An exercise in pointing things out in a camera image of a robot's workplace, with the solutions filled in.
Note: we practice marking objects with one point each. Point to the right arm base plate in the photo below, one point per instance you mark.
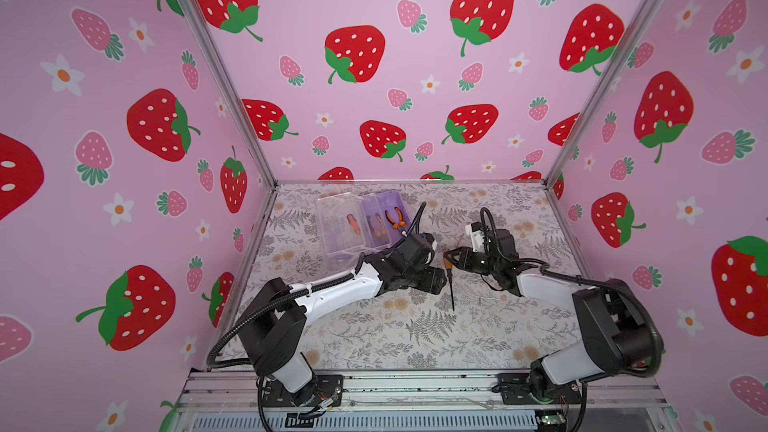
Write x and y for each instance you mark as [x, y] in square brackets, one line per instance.
[521, 389]

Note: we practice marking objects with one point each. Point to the small orange black tool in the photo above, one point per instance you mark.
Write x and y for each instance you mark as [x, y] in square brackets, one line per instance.
[353, 223]

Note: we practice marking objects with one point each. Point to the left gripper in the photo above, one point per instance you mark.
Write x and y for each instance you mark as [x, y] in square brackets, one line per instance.
[433, 279]

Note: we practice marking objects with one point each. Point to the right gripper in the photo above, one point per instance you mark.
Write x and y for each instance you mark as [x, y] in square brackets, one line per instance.
[458, 263]

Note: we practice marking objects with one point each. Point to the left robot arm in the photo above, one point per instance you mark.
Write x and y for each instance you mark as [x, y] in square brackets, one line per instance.
[267, 334]

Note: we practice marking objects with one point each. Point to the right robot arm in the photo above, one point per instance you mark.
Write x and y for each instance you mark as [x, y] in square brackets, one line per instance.
[617, 334]

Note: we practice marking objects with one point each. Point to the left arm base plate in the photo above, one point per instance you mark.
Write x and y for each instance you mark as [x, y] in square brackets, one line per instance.
[324, 390]

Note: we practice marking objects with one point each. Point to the yellow combination pliers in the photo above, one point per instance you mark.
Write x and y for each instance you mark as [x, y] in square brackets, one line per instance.
[396, 218]

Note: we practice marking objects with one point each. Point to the purple plastic tool box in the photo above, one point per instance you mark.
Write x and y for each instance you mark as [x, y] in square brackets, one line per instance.
[341, 246]

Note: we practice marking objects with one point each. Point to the orange handle screwdriver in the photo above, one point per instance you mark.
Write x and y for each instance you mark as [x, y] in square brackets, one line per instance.
[449, 282]

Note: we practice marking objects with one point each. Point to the orange needle-nose pliers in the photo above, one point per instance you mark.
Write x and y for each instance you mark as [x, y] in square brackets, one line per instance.
[378, 227]

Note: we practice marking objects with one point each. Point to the aluminium frame rail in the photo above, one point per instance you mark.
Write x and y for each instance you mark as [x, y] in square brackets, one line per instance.
[422, 400]

